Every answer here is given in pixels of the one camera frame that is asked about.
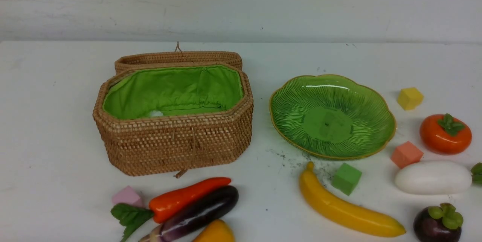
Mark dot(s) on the woven wicker basket green lining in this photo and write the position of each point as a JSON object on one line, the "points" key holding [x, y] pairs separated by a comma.
{"points": [[163, 112]]}

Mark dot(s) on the orange yellow mango toy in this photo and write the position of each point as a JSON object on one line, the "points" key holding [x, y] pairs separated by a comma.
{"points": [[216, 231]]}

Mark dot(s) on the purple eggplant toy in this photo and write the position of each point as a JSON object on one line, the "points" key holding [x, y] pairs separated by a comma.
{"points": [[195, 216]]}

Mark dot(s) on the orange carrot toy with leaves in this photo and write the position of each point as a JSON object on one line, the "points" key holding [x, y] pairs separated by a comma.
{"points": [[164, 206]]}

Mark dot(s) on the yellow banana toy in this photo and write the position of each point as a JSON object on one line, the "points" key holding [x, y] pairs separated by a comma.
{"points": [[344, 213]]}

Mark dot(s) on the orange persimmon toy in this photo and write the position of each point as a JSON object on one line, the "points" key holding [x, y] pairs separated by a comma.
{"points": [[445, 134]]}

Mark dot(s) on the white radish toy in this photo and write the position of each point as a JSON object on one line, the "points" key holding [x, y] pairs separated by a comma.
{"points": [[437, 177]]}

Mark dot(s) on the purple mangosteen toy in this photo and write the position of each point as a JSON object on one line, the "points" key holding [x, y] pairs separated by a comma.
{"points": [[438, 224]]}

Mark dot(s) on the green glass leaf plate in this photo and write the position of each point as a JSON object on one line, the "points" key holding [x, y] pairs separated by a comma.
{"points": [[332, 117]]}

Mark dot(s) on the green foam cube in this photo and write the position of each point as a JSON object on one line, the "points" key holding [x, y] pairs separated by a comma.
{"points": [[346, 178]]}

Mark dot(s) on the light pink foam cube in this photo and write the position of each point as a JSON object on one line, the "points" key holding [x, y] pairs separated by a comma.
{"points": [[128, 196]]}

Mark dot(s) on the yellow foam cube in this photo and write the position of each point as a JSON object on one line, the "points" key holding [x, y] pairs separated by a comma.
{"points": [[409, 98]]}

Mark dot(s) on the salmon pink foam cube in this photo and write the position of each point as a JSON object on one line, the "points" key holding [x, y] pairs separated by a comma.
{"points": [[405, 154]]}

